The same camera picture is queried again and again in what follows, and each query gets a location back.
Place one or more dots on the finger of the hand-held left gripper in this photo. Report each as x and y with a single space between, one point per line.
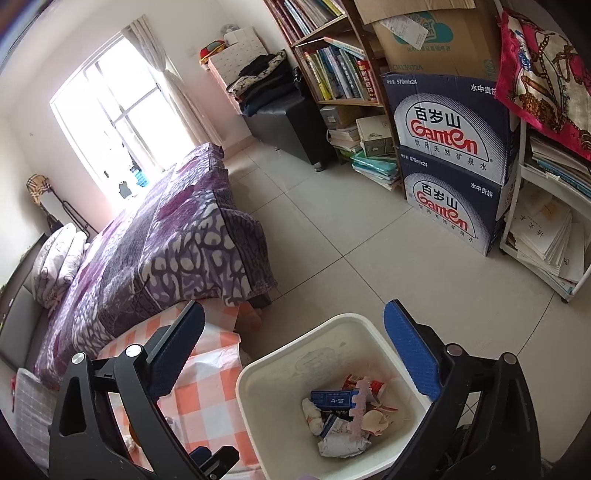
224 459
201 454

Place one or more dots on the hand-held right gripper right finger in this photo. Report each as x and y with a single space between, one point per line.
411 350

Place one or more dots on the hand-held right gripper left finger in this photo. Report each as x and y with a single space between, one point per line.
178 355

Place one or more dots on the red white snack wrapper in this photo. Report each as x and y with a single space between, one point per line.
364 385

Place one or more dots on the beige shell fragment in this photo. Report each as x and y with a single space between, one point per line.
375 420

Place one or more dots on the pink serrated plastic strip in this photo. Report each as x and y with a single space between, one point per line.
360 410

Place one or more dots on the white plastic trash bin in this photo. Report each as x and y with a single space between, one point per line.
277 392

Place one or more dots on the dark blue small box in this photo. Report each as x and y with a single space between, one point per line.
332 399

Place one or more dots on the white tissue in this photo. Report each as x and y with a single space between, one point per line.
314 415

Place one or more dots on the blue white small carton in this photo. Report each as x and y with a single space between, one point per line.
330 424

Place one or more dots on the white paper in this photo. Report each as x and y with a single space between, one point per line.
341 445

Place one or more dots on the orange checkered tablecloth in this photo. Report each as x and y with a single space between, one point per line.
217 369

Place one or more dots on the purple patterned blanket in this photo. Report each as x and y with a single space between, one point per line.
175 240

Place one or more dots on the dark blue water carton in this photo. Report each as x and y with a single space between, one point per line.
452 207
452 124

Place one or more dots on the folded white floral quilt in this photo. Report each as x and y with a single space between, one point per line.
60 263

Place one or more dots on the grey checked cloth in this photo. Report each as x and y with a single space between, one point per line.
27 406

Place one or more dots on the bed with grey headboard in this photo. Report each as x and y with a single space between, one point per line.
14 318

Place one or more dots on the black coat rack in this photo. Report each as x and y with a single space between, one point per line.
69 213

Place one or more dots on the stack of white papers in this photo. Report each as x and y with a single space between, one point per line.
545 230

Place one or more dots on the blue plastic basket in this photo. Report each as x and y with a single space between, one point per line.
138 177

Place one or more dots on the pile of books on floor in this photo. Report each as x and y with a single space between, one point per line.
374 157

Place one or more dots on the plaid scarf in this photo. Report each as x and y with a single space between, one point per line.
38 187

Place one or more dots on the white shelf rack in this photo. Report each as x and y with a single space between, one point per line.
522 152

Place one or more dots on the black leather bench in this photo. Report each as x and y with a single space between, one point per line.
291 124

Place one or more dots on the window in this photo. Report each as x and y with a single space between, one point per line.
106 106

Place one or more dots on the white curtain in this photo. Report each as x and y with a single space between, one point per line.
171 78

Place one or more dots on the row of books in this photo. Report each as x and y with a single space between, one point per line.
341 74
304 14

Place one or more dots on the pile of folded clothes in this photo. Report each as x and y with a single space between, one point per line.
263 81

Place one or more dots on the black pouch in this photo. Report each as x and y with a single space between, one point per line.
298 78

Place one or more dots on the red printed cloth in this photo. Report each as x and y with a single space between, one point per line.
540 78

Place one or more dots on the red plush toy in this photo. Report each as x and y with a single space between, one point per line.
210 50

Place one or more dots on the wooden bookshelf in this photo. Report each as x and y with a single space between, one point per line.
358 48

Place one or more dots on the brown cardboard box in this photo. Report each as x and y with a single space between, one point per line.
429 41

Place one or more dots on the small white fan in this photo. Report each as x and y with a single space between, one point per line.
228 28

